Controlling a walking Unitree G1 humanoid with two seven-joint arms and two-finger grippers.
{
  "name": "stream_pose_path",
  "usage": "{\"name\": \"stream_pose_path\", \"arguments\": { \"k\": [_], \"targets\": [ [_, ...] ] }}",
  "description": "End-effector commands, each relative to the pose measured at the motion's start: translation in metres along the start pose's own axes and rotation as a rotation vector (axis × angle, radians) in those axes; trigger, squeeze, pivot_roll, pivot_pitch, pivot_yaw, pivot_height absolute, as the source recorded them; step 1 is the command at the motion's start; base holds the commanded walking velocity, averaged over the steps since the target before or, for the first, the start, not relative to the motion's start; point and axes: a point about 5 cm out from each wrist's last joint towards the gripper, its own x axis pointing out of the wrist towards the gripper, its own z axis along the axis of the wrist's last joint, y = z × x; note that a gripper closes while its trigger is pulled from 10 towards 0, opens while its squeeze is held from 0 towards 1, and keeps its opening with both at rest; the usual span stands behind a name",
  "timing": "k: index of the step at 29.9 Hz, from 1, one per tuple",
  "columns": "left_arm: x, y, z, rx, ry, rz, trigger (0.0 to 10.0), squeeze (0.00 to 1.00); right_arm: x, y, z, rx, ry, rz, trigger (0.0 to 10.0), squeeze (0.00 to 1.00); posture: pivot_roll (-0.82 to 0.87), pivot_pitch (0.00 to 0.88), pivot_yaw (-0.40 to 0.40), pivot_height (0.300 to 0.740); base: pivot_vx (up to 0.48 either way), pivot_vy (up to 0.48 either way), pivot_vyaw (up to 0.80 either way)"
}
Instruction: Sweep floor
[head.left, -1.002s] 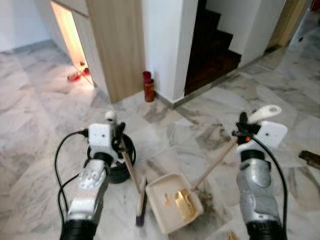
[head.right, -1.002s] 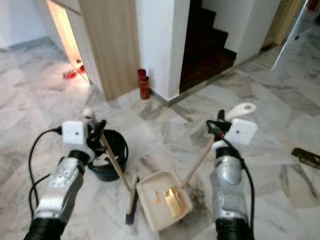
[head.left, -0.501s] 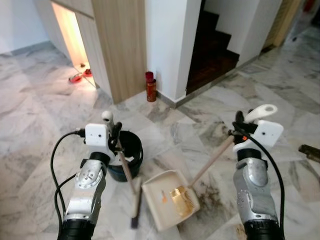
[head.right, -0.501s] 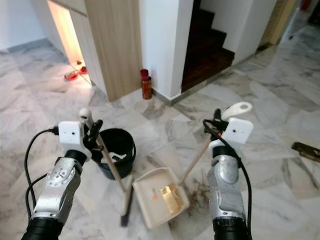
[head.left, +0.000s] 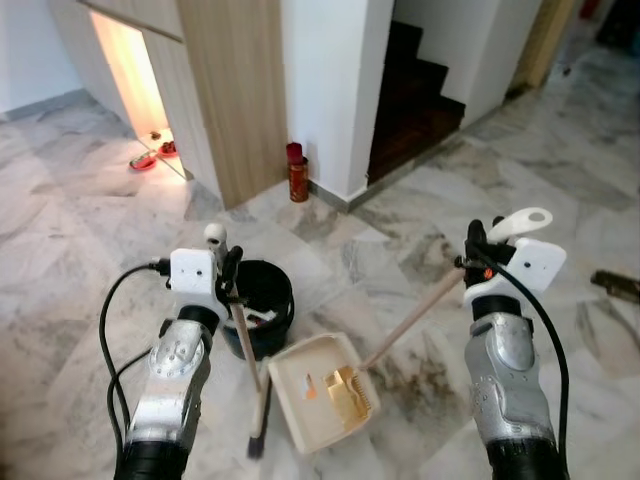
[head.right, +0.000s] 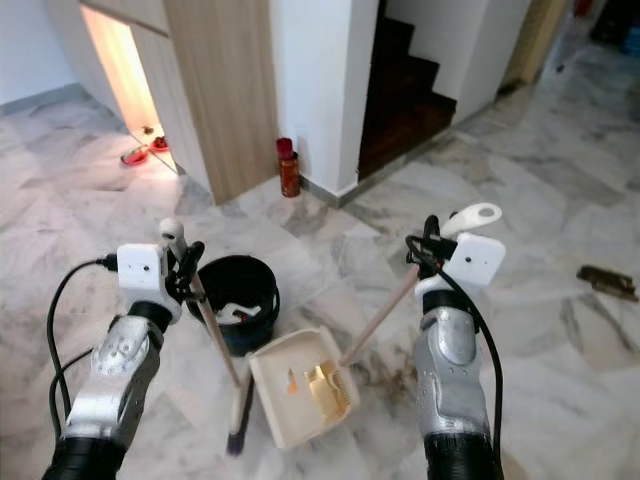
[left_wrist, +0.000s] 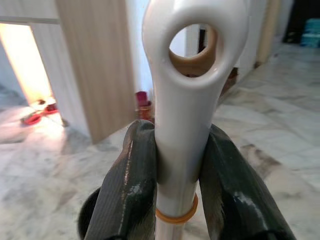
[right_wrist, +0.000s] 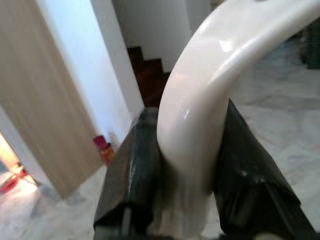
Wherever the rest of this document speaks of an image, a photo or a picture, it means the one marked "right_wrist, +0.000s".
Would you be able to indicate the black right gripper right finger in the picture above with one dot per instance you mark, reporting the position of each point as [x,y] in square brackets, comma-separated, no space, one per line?
[250,187]

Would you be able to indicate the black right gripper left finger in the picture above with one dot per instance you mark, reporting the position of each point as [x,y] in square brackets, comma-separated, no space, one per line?
[130,180]

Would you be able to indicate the red spray can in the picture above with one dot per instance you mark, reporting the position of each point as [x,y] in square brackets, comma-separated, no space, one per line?
[105,150]

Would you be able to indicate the dark wooden staircase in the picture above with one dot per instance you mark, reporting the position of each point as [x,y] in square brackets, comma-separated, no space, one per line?
[150,80]

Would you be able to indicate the light wooden cabinet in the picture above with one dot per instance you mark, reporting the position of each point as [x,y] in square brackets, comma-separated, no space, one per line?
[37,100]

